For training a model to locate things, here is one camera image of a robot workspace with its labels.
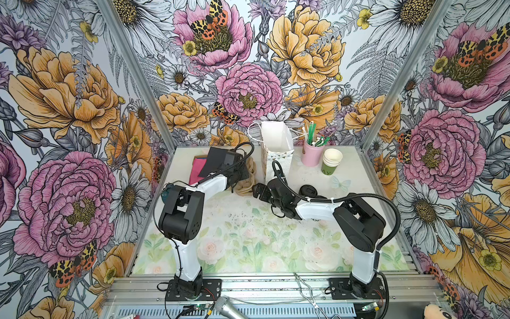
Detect brown pulp cup carrier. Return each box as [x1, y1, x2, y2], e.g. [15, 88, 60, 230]
[234, 158, 257, 197]

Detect white patterned paper gift bag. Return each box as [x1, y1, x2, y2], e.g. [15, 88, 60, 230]
[247, 121, 301, 183]

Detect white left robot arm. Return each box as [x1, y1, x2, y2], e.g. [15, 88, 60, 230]
[155, 142, 254, 301]

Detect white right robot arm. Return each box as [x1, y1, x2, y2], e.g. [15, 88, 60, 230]
[252, 160, 401, 299]

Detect black paper napkin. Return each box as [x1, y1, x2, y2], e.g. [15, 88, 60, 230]
[199, 147, 241, 178]

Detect pink straw holder cup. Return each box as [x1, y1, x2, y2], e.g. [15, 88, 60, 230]
[301, 142, 325, 167]

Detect green straws bundle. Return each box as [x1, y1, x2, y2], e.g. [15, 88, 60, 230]
[302, 121, 330, 147]

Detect stack of paper cups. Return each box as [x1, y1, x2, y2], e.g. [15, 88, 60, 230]
[321, 148, 343, 175]

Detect teal alarm clock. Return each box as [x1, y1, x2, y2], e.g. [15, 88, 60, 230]
[161, 183, 173, 201]

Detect silver microphone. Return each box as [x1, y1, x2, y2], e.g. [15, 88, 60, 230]
[214, 296, 248, 319]

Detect pink plush toy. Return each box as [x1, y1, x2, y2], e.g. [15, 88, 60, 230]
[423, 304, 457, 319]

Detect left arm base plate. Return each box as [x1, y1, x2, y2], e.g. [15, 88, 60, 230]
[165, 279, 223, 302]

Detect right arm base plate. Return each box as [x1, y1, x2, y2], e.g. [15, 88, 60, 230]
[324, 276, 387, 300]

